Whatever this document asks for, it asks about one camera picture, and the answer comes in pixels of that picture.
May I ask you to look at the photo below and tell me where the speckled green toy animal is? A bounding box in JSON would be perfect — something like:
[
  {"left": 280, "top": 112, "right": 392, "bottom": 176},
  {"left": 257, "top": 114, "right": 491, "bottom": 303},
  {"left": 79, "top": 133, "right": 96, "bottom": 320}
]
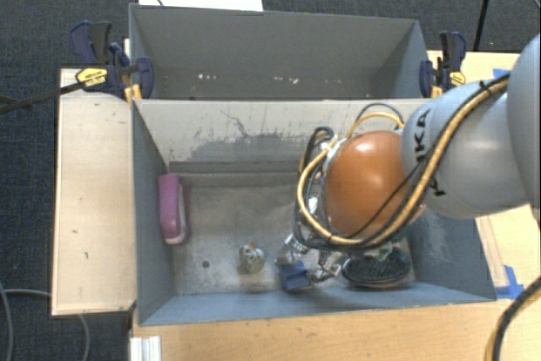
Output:
[{"left": 238, "top": 242, "right": 267, "bottom": 276}]

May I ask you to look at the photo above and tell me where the small blue block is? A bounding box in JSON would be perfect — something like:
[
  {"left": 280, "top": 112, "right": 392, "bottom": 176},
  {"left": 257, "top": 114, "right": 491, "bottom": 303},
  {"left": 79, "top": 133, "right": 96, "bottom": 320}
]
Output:
[{"left": 279, "top": 260, "right": 317, "bottom": 293}]

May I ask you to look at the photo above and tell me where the pale wood flat board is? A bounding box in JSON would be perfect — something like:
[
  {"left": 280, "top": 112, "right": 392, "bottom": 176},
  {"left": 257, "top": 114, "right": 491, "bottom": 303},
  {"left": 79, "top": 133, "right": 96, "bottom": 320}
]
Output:
[{"left": 51, "top": 66, "right": 139, "bottom": 316}]

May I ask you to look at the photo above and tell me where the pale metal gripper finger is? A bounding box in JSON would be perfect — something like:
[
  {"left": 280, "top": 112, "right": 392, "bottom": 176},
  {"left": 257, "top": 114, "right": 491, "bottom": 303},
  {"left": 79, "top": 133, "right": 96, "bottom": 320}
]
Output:
[
  {"left": 311, "top": 251, "right": 342, "bottom": 282},
  {"left": 276, "top": 235, "right": 307, "bottom": 267}
]

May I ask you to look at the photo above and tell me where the grey metal bin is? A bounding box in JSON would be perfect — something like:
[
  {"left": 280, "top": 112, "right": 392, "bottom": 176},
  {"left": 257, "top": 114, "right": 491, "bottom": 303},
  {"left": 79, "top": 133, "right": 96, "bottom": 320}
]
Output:
[{"left": 128, "top": 3, "right": 498, "bottom": 328}]

